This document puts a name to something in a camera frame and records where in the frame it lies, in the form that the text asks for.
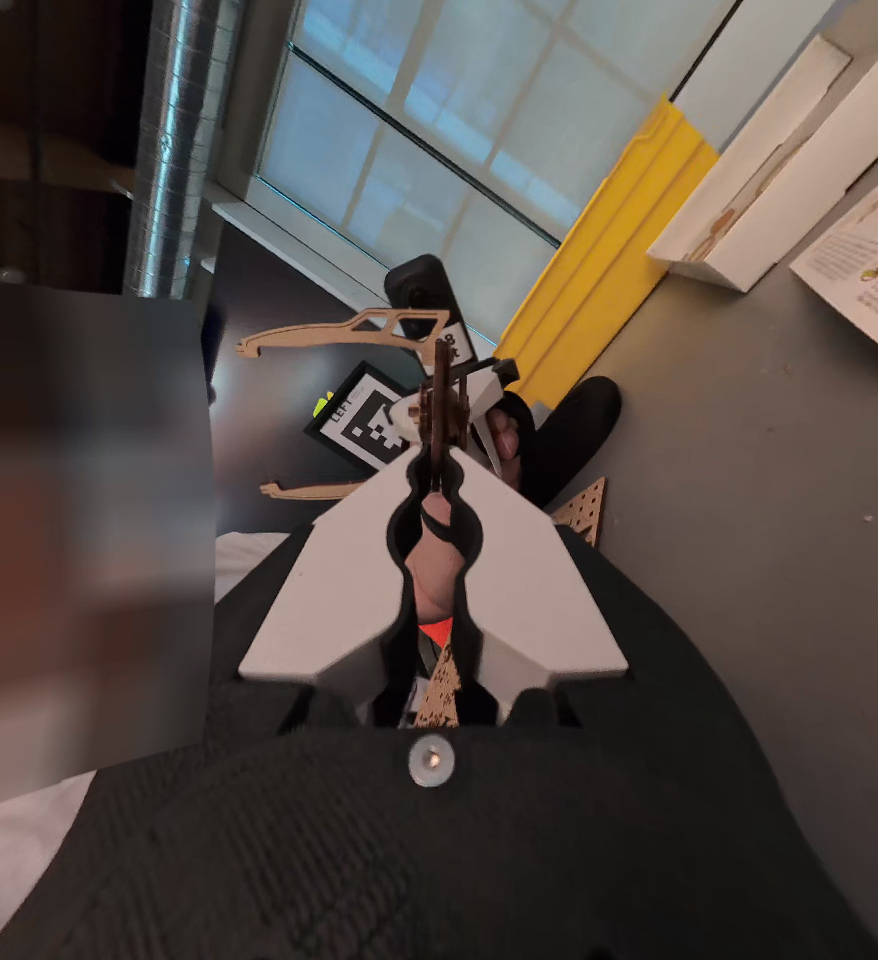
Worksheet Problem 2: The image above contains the perforated wooden sheet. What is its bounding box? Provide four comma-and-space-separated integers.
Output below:
415, 476, 609, 730

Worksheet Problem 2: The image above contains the wooden model part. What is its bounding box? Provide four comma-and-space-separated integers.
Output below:
416, 337, 477, 498

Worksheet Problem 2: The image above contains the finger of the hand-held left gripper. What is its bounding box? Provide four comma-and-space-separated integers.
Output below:
391, 393, 429, 450
452, 360, 519, 419

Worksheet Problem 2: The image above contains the large paned window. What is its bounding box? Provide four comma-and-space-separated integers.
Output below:
214, 0, 842, 253

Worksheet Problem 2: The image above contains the illustrated instruction booklet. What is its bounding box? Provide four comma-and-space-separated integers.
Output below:
788, 159, 878, 378

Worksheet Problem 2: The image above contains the yellow plastic bin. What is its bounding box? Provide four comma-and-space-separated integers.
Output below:
495, 93, 722, 400

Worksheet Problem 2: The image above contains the long-armed wooden model frame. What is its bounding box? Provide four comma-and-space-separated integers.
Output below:
238, 307, 441, 505

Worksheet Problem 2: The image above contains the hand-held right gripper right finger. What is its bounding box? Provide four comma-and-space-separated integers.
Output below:
445, 448, 629, 723

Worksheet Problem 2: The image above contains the person's left hand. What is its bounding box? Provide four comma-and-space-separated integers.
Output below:
406, 417, 527, 627

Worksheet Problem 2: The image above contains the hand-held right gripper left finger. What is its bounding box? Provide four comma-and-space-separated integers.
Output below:
238, 448, 431, 727

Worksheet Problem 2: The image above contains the silver metal duct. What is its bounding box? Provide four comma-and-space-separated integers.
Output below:
122, 0, 249, 303

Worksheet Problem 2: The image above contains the grey box corner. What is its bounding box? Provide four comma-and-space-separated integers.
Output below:
647, 11, 878, 295

